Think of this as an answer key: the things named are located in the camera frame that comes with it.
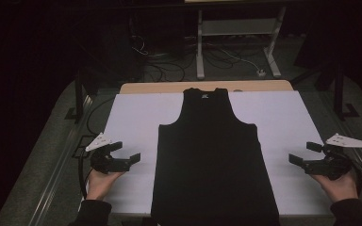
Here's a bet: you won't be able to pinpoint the black floor cable loops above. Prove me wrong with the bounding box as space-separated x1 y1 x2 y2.
142 60 187 83

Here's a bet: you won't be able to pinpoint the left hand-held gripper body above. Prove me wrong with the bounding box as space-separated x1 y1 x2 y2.
85 132 118 175

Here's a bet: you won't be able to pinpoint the left hand-held gripper cable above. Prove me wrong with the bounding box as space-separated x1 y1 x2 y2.
78 153 94 200

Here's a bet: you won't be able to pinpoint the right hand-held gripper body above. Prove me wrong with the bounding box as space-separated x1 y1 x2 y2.
319 133 362 182

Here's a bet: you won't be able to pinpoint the black metal stand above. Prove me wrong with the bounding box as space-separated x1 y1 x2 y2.
65 70 92 124
290 59 361 121

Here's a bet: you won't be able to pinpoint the person's right hand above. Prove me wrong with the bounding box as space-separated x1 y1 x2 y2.
310 170 359 203

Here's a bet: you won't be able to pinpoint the thin black floor cable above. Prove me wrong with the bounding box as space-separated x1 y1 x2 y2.
86 97 116 137

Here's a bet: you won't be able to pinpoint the person's left hand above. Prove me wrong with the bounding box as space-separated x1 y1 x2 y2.
85 169 126 202

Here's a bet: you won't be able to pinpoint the white plug with cable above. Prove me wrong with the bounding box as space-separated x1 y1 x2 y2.
220 46 267 78

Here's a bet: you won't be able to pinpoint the grey metal desk frame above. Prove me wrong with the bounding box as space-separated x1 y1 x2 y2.
196 6 287 79

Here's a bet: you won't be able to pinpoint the wooden table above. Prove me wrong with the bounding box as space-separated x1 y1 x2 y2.
120 79 294 95

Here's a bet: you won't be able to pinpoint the black tank top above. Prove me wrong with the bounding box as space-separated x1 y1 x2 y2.
150 87 281 226

